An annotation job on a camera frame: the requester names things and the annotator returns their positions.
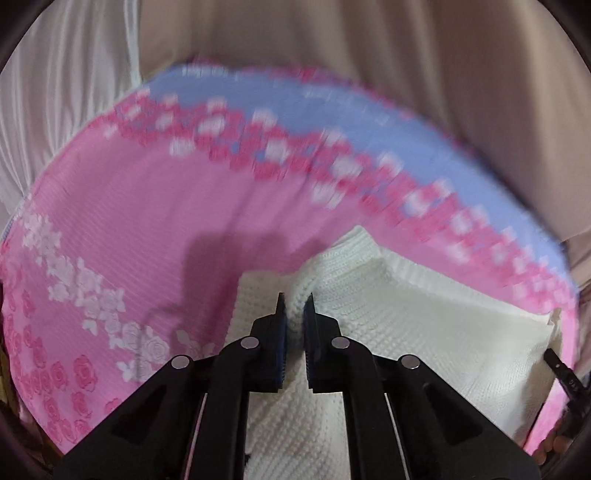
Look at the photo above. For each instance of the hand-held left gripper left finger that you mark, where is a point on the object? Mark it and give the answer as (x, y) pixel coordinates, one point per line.
(278, 355)

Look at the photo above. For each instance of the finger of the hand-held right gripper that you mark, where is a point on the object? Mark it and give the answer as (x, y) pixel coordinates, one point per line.
(561, 371)

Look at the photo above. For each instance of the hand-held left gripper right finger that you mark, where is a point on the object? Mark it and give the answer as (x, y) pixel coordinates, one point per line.
(310, 357)

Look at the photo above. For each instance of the white knit garment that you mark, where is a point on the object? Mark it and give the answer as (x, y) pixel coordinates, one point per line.
(415, 332)

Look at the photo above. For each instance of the person's right hand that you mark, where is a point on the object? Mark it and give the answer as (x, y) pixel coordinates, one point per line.
(554, 445)

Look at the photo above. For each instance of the pink floral blanket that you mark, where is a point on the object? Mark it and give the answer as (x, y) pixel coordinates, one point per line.
(152, 230)

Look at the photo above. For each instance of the beige curtain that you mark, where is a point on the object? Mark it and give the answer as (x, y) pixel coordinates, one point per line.
(415, 83)

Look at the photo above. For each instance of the white curtain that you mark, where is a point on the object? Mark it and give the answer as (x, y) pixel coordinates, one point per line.
(60, 92)

